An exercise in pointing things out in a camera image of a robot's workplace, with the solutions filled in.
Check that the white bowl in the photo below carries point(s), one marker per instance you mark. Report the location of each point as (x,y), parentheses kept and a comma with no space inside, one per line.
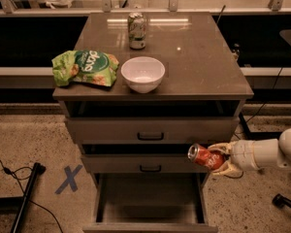
(143,74)

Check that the open bottom drawer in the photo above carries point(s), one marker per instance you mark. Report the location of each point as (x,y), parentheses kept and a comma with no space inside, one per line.
(150,203)

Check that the black stand leg right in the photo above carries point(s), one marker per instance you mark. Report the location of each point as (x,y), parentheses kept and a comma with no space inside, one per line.
(245,128)

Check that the black stand leg left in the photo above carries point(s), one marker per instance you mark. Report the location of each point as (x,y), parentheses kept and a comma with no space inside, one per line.
(38,169)

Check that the blue tape cross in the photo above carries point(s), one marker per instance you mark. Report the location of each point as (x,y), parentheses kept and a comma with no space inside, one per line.
(70,179)

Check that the top drawer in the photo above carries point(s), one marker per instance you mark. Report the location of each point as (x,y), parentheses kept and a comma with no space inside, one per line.
(146,130)

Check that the grey drawer cabinet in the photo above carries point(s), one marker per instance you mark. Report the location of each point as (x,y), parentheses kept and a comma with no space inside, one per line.
(202,77)

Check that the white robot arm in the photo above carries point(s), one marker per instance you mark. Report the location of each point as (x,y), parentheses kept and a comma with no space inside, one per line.
(274,153)

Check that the middle drawer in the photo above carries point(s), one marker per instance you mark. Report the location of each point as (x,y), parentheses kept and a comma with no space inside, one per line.
(140,163)

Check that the black caster leg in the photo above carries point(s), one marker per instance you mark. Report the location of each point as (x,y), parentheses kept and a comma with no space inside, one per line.
(280,201)

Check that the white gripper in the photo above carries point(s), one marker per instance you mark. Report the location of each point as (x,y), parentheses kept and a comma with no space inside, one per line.
(243,155)

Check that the green white soda can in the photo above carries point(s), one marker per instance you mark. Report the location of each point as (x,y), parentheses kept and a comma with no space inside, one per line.
(137,31)

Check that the green chip bag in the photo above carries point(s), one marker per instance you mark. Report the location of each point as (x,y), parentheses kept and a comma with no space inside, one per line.
(84,66)

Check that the red coke can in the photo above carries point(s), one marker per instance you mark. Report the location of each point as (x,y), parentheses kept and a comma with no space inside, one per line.
(212,159)

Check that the black stand leg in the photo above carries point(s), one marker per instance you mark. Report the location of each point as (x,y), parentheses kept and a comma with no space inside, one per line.
(245,128)
(38,169)

